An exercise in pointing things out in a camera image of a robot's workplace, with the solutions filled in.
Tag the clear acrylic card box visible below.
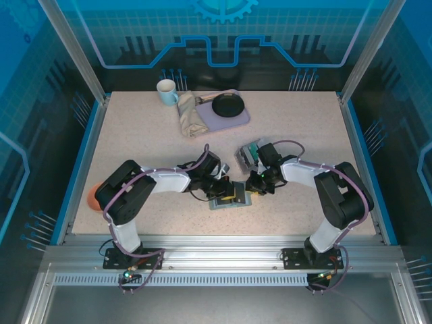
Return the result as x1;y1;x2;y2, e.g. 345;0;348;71
234;137;267;175

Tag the lavender tray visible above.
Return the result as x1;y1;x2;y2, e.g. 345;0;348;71
178;88;252;133

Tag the beige cloth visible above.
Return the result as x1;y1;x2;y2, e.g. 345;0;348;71
178;90;209;138

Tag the black round pan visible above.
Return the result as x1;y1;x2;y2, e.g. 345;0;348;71
211;93;244;118

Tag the light blue mug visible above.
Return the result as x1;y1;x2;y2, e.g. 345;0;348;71
156;79;180;107

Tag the small connector board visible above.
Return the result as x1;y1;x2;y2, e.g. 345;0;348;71
308;269;338;284
117;268;141;284

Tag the grey metal shelf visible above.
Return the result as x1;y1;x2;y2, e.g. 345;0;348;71
43;285;406;324

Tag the orange round object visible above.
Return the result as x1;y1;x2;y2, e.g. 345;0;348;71
86;182;104;213

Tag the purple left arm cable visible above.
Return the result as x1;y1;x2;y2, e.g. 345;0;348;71
103;143;211;295

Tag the aluminium mounting rail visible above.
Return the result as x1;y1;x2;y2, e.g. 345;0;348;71
43;234;402;273

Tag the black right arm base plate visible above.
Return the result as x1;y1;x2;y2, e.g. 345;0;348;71
281;247;345;271

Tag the slotted cable duct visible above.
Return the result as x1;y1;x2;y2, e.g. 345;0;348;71
53;273;392;288

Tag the aluminium side rail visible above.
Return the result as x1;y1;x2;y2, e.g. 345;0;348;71
55;95;111;246
337;90;399;246

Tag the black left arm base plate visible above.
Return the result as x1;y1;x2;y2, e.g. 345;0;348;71
103;247;165;271

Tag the aluminium frame post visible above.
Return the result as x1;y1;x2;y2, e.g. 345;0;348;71
38;0;111;105
339;0;406;105

